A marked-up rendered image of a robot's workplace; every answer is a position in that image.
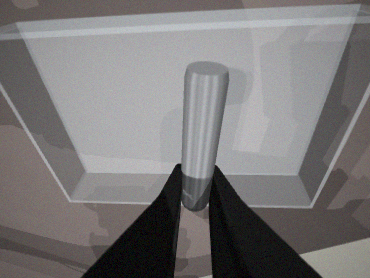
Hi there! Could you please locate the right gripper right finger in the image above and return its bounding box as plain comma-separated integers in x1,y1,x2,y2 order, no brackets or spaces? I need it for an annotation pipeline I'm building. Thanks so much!
209,165,323,278

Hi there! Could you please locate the steel peg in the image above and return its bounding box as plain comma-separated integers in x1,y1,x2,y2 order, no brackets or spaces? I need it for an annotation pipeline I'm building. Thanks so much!
181,61,229,212

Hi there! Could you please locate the grey shallow tray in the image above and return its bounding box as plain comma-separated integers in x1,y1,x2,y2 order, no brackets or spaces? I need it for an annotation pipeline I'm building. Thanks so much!
0,3,370,208

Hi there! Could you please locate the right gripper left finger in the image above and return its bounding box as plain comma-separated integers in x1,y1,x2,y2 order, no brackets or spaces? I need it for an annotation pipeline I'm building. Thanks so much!
81,163,182,278

